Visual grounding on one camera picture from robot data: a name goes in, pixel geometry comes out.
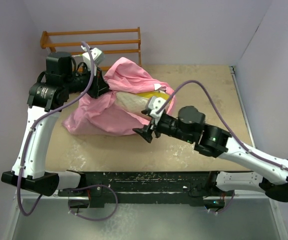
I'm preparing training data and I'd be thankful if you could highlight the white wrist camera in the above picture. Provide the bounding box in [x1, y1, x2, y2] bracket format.
[141, 96, 166, 118]
[81, 46, 105, 70]

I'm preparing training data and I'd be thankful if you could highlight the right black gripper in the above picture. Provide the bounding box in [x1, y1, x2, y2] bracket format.
[133, 112, 195, 144]

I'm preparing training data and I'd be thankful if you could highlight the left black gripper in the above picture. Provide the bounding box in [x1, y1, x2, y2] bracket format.
[63, 63, 112, 99]

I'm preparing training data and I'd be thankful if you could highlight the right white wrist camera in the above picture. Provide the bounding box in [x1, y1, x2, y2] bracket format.
[141, 96, 166, 118]

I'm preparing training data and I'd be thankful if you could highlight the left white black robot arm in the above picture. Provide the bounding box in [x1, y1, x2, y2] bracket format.
[1, 48, 109, 196]

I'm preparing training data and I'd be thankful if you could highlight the orange wooden rack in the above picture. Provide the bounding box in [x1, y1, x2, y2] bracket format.
[39, 27, 142, 71]

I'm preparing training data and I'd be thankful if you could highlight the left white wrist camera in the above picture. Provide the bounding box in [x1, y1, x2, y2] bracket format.
[81, 46, 105, 70]

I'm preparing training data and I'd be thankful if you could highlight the pink pillowcase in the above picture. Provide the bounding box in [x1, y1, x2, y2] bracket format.
[62, 57, 173, 136]

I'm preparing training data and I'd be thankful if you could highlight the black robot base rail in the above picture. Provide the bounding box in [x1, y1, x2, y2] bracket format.
[58, 171, 233, 209]

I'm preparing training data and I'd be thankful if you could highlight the yellow white pillow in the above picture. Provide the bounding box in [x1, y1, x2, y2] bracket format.
[115, 90, 169, 120]

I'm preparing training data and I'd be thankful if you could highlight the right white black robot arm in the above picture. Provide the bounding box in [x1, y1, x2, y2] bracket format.
[133, 106, 288, 203]

